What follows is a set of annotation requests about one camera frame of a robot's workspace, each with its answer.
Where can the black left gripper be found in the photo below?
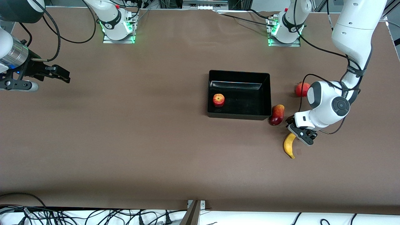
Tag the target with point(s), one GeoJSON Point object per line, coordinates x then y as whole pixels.
{"type": "Point", "coordinates": [290, 120]}

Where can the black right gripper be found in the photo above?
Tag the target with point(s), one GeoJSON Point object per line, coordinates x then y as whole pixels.
{"type": "Point", "coordinates": [32, 68]}

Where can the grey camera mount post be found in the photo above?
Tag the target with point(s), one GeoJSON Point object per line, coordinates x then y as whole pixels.
{"type": "Point", "coordinates": [191, 215]}

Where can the red yellow apple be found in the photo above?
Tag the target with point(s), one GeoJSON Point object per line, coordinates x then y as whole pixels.
{"type": "Point", "coordinates": [218, 100]}

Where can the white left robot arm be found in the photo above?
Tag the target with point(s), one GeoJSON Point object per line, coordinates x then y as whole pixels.
{"type": "Point", "coordinates": [353, 31]}

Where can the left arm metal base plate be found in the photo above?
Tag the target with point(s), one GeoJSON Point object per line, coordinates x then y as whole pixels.
{"type": "Point", "coordinates": [293, 44]}

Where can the aluminium frame profile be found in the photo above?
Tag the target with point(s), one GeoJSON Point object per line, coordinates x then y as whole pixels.
{"type": "Point", "coordinates": [390, 12]}

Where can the yellow banana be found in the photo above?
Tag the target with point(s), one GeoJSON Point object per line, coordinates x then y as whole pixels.
{"type": "Point", "coordinates": [289, 147]}

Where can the red mango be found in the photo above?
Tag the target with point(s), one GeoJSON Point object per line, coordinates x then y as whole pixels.
{"type": "Point", "coordinates": [277, 115]}

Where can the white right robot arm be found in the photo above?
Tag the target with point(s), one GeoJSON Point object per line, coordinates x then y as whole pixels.
{"type": "Point", "coordinates": [111, 18]}

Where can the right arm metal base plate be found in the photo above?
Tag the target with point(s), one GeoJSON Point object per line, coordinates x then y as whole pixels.
{"type": "Point", "coordinates": [109, 41]}

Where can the black plastic box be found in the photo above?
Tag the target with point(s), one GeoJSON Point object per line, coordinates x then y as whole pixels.
{"type": "Point", "coordinates": [240, 103]}

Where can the grey power strip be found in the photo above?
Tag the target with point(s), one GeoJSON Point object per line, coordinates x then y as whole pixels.
{"type": "Point", "coordinates": [204, 7]}

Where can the red pomegranate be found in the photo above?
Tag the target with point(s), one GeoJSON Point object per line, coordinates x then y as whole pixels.
{"type": "Point", "coordinates": [301, 90]}

